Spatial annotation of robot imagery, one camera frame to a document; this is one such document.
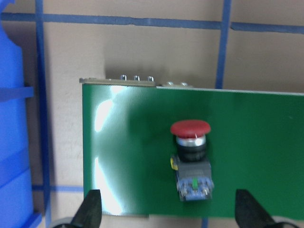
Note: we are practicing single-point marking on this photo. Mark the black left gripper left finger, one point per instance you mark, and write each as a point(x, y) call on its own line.
point(89, 214)

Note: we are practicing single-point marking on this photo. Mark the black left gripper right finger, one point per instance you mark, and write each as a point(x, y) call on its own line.
point(249, 213)

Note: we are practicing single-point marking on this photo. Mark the red mushroom push button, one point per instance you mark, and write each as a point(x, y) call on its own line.
point(191, 165)

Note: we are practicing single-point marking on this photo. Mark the blue plastic bin left side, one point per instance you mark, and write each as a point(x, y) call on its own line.
point(16, 202)

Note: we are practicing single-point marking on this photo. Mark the green conveyor belt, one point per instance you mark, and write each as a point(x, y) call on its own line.
point(176, 150)

